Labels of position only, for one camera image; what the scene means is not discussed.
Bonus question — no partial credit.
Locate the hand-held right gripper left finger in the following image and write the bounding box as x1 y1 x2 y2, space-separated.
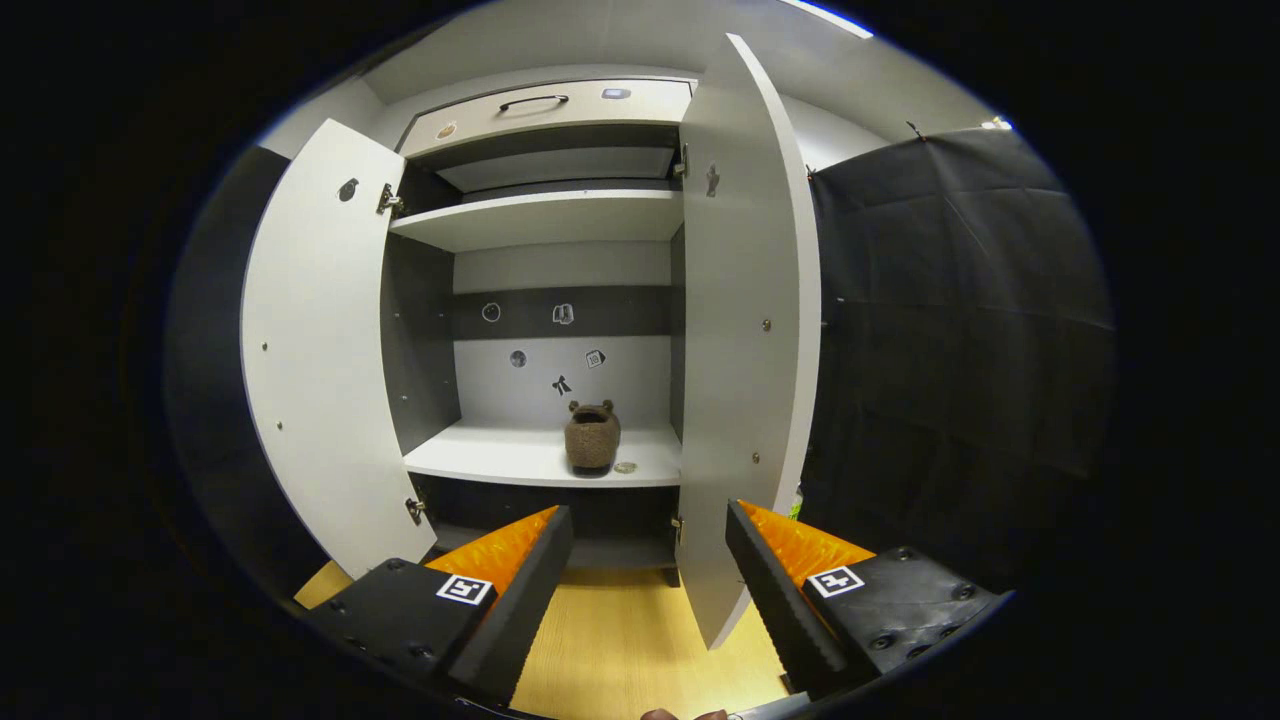
305 505 575 706

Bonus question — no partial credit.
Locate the beige cabinet drawer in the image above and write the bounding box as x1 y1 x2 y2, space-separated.
398 80 693 159

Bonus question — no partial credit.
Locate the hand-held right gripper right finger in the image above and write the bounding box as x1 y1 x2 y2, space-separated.
725 499 1006 699

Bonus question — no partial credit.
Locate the white shoe cabinet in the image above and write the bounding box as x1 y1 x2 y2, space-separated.
380 78 696 586

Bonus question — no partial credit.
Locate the brown fuzzy shoe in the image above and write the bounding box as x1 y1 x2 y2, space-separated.
564 400 622 474

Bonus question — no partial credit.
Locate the long ceiling light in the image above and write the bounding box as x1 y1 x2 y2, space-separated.
780 0 874 39

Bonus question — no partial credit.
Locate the black backdrop cloth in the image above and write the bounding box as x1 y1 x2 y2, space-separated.
800 125 1118 593

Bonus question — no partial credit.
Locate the white cabinet door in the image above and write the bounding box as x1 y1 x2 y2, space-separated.
240 118 438 579
676 33 823 651

